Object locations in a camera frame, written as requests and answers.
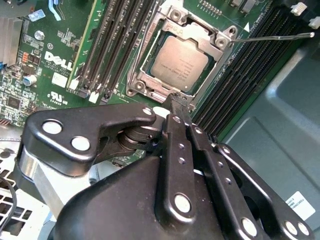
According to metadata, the metal socket cover frame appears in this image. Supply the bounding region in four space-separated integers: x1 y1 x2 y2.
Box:
138 21 226 101

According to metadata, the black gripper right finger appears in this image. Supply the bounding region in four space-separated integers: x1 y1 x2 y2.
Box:
178 94 316 240

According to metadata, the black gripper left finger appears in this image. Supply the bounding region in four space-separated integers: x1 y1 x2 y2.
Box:
13 91 199 226

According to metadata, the CPU with silver top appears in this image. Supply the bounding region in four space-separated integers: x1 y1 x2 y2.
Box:
147 34 218 97

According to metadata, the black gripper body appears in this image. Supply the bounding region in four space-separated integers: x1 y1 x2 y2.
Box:
49 155 238 240

